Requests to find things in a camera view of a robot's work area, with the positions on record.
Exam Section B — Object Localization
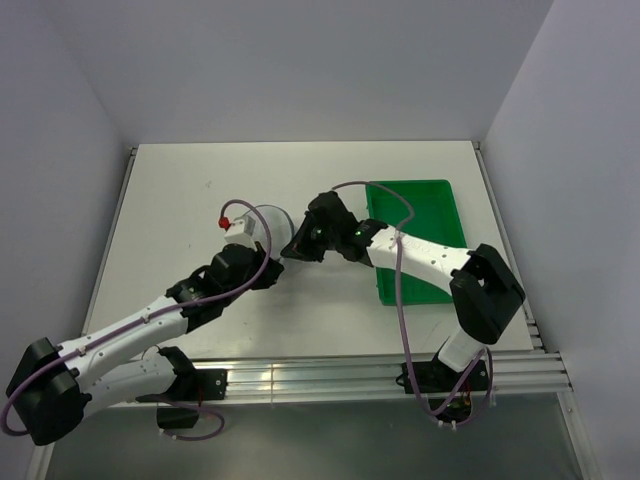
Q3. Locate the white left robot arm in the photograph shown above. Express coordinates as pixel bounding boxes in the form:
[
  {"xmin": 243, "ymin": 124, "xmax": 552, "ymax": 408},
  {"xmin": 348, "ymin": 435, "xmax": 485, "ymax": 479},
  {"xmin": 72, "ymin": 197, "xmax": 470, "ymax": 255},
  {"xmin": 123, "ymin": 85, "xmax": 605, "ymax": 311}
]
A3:
[{"xmin": 1, "ymin": 244, "xmax": 284, "ymax": 446}]

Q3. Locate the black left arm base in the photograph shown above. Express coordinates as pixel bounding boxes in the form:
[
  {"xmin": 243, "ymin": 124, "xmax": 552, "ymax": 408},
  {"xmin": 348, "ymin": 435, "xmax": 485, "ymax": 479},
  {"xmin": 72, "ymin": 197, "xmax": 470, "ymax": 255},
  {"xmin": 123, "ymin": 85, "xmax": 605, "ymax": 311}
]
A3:
[{"xmin": 136, "ymin": 346, "xmax": 227, "ymax": 442}]

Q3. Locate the white mesh laundry bag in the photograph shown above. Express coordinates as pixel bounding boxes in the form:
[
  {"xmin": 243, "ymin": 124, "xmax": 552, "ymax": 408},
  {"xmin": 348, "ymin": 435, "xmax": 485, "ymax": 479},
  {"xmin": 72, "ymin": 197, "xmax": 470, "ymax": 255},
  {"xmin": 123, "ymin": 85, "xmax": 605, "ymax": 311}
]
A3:
[{"xmin": 246, "ymin": 204, "xmax": 295, "ymax": 261}]

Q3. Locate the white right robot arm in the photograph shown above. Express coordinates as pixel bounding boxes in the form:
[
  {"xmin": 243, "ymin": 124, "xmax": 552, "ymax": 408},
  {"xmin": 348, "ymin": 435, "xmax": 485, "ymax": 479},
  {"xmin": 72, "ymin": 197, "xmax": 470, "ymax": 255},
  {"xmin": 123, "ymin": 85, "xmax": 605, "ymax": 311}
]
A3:
[{"xmin": 281, "ymin": 191, "xmax": 526, "ymax": 390}]

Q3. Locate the green plastic tray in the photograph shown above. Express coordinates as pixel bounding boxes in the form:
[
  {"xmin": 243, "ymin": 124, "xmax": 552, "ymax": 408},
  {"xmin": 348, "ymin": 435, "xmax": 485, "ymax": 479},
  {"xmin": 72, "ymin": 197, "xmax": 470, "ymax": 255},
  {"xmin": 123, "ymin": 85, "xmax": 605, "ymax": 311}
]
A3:
[{"xmin": 365, "ymin": 179, "xmax": 467, "ymax": 306}]

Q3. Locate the aluminium front rail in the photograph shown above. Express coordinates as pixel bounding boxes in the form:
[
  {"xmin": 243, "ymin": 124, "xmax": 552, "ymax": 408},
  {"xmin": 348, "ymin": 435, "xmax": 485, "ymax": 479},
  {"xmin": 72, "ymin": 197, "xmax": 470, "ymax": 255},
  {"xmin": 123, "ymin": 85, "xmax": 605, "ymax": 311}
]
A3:
[{"xmin": 47, "ymin": 351, "xmax": 574, "ymax": 407}]

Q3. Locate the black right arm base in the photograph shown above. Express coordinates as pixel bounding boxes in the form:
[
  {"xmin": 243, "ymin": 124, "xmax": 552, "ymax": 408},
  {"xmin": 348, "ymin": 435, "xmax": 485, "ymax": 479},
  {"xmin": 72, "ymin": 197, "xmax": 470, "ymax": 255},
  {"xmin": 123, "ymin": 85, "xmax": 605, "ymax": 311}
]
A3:
[{"xmin": 412, "ymin": 359, "xmax": 493, "ymax": 427}]

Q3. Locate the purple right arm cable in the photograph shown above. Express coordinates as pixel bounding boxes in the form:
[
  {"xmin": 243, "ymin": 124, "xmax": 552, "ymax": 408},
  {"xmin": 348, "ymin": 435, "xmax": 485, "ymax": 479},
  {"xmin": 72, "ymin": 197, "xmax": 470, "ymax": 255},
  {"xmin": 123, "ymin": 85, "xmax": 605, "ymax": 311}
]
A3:
[{"xmin": 332, "ymin": 179, "xmax": 494, "ymax": 429}]

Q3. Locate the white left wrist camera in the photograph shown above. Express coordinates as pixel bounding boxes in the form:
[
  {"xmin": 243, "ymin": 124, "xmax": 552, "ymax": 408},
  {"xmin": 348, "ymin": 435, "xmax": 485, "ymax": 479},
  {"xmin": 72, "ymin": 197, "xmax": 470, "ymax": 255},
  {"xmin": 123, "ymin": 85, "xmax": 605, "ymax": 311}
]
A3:
[{"xmin": 218, "ymin": 213, "xmax": 256, "ymax": 249}]

